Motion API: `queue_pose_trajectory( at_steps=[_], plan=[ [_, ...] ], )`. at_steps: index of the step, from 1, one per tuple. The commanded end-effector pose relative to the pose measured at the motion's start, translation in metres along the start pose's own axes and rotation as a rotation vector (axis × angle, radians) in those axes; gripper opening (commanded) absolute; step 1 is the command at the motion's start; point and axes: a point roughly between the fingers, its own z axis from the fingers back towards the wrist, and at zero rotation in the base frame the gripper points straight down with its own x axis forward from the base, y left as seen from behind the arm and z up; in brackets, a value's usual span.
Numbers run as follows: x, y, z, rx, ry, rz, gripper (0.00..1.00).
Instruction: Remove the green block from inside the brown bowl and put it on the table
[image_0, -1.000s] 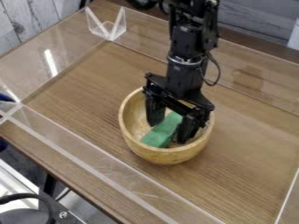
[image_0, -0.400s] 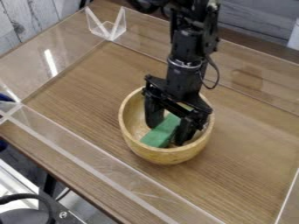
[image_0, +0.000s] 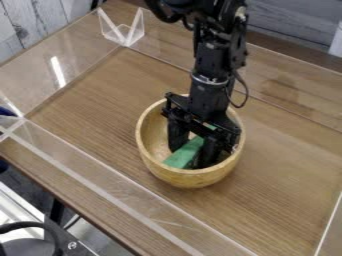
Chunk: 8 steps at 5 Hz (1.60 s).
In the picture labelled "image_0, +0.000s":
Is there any blue object at edge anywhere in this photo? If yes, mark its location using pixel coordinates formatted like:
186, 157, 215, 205
0, 106, 16, 117

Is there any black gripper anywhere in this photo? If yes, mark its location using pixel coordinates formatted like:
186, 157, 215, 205
162, 75, 242, 169

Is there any grey metal bracket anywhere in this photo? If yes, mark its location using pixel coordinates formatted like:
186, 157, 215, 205
44, 219, 99, 256

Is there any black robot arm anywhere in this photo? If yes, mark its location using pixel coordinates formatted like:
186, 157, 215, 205
144, 0, 249, 169

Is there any black cable loop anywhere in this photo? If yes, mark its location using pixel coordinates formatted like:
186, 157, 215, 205
0, 220, 62, 256

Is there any brown wooden bowl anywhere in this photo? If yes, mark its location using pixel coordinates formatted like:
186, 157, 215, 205
135, 99, 246, 189

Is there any green rectangular block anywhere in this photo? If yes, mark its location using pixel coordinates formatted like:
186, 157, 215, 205
162, 132, 205, 170

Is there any black table leg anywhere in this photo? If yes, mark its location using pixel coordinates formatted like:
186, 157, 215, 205
50, 199, 66, 225

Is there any clear acrylic enclosure wall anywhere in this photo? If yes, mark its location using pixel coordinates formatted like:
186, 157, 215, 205
0, 15, 342, 256

